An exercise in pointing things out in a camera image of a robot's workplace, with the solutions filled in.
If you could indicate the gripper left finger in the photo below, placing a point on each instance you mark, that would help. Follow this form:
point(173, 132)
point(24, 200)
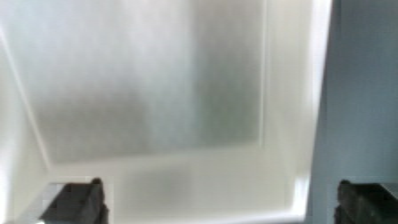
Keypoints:
point(77, 206)

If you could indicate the white drawer box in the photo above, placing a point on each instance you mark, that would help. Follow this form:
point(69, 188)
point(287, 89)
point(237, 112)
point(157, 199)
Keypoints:
point(161, 98)

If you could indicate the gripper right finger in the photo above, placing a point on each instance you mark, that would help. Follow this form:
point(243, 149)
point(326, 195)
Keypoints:
point(367, 204)

